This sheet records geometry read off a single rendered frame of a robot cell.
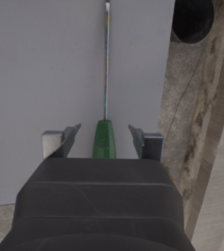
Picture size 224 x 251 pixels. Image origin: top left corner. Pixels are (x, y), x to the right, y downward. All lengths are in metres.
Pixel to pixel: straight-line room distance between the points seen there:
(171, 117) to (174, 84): 0.30
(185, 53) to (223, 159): 0.98
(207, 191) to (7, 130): 1.86
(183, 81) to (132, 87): 1.57
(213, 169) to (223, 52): 0.98
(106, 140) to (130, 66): 0.07
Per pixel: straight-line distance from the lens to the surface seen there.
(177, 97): 1.73
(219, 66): 1.72
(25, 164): 0.19
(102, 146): 0.16
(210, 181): 1.89
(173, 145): 1.90
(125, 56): 0.17
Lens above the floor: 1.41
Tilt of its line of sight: 66 degrees down
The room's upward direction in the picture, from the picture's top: 144 degrees clockwise
